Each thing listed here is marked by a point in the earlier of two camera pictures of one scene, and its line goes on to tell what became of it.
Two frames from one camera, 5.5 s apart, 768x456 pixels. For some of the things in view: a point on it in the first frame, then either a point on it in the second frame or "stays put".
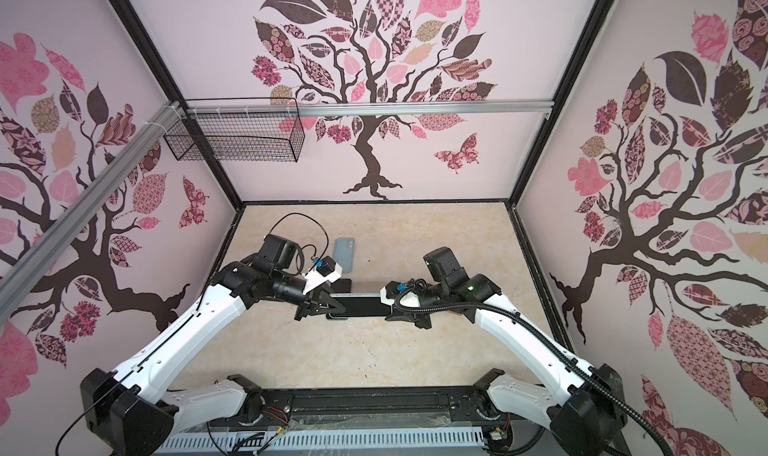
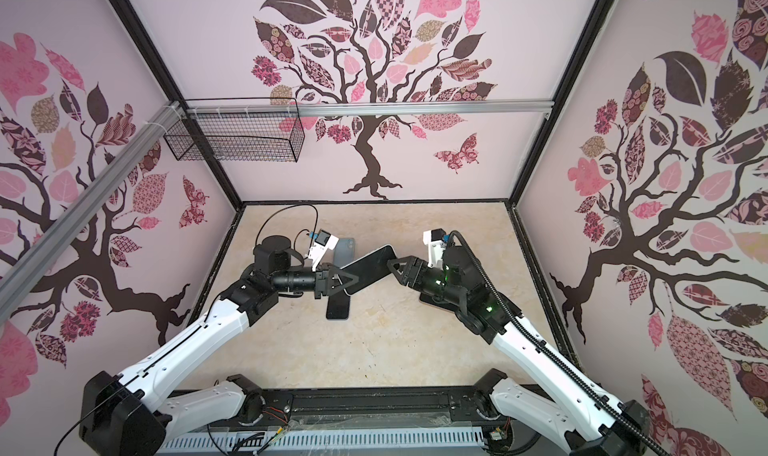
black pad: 353,295 -> 370,268
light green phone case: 344,253 stays put
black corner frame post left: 155,62 stays put
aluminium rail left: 30,264 stays put
